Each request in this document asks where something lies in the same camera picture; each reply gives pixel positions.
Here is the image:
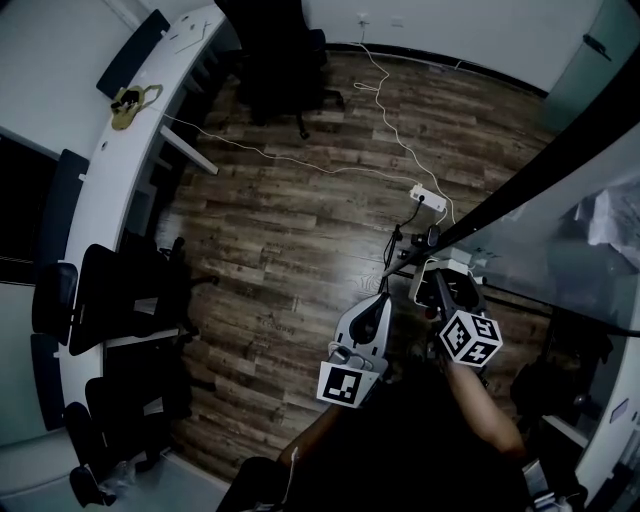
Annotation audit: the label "white side table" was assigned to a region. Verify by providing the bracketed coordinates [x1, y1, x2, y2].
[574, 344, 640, 501]

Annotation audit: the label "clear plastic bag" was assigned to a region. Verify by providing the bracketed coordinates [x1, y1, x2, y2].
[97, 459, 136, 501]

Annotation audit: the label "dark window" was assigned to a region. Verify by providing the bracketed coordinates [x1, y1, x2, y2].
[0, 134, 59, 284]

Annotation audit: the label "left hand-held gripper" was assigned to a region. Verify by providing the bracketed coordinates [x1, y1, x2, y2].
[315, 293, 395, 411]

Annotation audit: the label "white power strip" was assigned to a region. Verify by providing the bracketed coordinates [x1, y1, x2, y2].
[409, 184, 448, 212]

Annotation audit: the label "white paper sheet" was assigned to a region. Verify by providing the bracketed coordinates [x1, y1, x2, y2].
[167, 17, 214, 54]

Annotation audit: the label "black office chair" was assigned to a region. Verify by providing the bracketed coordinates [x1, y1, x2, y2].
[234, 0, 346, 141]
[68, 462, 119, 507]
[32, 237, 221, 357]
[63, 372, 201, 466]

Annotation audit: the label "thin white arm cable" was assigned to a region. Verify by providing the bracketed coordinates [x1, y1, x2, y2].
[282, 446, 300, 506]

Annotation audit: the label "olive cloth bag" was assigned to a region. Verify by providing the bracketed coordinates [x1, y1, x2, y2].
[110, 83, 165, 133]

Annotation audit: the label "person's left forearm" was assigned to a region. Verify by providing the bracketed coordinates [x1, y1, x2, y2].
[277, 402, 351, 471]

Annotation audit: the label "glass whiteboard with black frame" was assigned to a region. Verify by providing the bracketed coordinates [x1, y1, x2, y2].
[382, 89, 640, 341]

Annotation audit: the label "long curved white desk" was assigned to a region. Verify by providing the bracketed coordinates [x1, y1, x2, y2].
[57, 0, 236, 441]

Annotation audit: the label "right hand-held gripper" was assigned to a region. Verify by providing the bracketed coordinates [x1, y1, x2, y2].
[430, 268, 504, 370]

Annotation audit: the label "person's right forearm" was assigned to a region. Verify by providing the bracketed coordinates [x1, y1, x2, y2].
[447, 357, 526, 459]

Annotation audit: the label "person's black clothing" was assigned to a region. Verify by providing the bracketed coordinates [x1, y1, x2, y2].
[217, 359, 589, 512]

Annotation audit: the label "white marker tray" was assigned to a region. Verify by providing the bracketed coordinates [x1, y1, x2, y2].
[411, 249, 485, 307]

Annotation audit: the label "dark desk divider panel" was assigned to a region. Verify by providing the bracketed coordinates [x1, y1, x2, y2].
[37, 148, 90, 261]
[29, 333, 66, 432]
[95, 8, 171, 100]

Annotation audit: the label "black door handle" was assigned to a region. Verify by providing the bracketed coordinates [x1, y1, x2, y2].
[582, 33, 612, 62]

